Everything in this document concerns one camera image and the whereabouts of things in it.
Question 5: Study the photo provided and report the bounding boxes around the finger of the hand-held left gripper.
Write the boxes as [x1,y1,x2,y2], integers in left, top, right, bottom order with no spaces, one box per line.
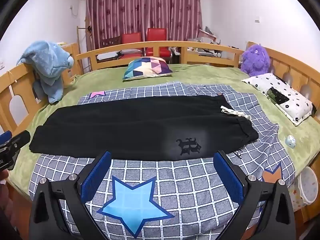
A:
[9,129,31,153]
[0,131,12,144]

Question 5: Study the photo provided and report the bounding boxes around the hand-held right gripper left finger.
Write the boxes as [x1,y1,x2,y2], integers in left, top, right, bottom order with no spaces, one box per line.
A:
[29,151,112,240]

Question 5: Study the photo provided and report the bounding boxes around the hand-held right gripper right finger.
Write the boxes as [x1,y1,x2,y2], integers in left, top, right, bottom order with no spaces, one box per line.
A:
[213,151,297,240]

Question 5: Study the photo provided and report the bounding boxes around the black pants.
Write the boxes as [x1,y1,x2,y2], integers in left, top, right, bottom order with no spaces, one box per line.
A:
[29,94,259,161]

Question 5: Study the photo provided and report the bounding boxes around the grey checked star blanket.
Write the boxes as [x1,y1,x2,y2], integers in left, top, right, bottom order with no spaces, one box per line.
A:
[29,81,297,240]

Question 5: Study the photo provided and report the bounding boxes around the white star print sheet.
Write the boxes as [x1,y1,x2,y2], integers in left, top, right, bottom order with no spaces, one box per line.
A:
[291,179,308,213]

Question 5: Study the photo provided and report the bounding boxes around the small white blue toy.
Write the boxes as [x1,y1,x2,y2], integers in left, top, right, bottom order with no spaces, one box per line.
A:
[286,135,297,149]

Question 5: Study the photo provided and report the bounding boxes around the white plastic basin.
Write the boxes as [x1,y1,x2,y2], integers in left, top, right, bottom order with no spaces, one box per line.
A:
[298,166,319,207]

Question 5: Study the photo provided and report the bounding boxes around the blue plush elephant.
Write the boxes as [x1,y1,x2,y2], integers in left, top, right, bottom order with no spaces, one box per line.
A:
[16,40,75,104]

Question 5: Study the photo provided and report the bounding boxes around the dark green cloth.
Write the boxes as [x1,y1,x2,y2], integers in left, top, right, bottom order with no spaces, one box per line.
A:
[266,87,290,105]

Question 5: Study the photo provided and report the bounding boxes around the white flower print pillow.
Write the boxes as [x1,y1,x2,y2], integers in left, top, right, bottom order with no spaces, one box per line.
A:
[241,73,314,127]

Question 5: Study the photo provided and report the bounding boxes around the green bed blanket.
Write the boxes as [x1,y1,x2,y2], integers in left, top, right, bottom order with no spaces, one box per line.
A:
[5,64,320,198]

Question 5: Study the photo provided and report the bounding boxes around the wooden coat rack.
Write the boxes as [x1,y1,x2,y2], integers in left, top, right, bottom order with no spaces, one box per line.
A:
[76,17,95,75]

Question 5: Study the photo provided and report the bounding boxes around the purple plush toy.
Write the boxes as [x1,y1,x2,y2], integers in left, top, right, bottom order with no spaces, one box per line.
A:
[240,44,271,77]

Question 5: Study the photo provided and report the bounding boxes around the colourful geometric pillow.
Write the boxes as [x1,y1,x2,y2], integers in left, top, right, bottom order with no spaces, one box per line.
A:
[122,57,174,81]

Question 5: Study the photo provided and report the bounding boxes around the dark wooden chair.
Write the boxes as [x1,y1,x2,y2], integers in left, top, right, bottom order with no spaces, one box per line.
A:
[101,36,123,48]

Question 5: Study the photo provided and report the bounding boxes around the red chair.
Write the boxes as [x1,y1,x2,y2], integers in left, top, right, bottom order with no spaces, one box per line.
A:
[146,28,172,58]
[122,32,143,55]

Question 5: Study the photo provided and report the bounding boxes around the pile of papers and boxes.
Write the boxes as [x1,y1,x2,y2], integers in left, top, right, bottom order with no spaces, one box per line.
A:
[196,26,223,57]

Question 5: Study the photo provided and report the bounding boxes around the maroon striped curtain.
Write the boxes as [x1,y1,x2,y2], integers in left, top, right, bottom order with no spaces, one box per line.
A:
[86,0,203,50]

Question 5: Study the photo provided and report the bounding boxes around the wooden bed frame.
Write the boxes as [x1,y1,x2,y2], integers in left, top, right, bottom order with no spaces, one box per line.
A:
[0,40,320,222]

